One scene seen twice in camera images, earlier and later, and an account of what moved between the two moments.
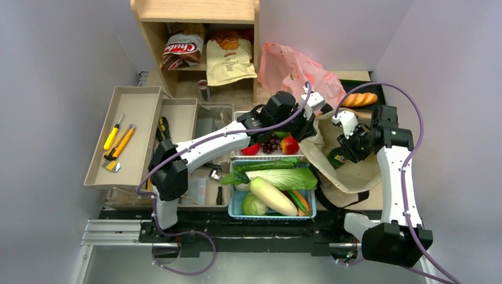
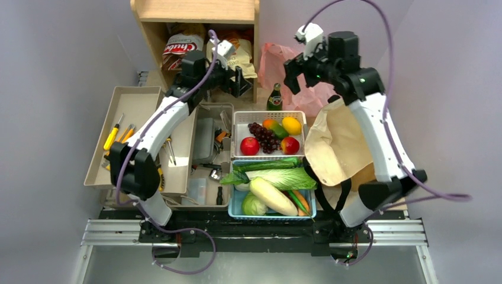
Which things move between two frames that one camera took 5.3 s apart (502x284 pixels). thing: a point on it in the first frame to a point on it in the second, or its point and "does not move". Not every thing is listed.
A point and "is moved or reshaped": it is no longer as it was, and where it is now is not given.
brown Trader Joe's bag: [340, 180] does not move
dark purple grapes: [270, 145] does not move
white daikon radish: [272, 197] does not move
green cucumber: [285, 161] does not move
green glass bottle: [336, 157] is moved or reshaped
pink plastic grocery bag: [282, 70] does not move
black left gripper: [306, 129] to [240, 85]
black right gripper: [346, 148] to [297, 68]
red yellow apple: [289, 145] does not move
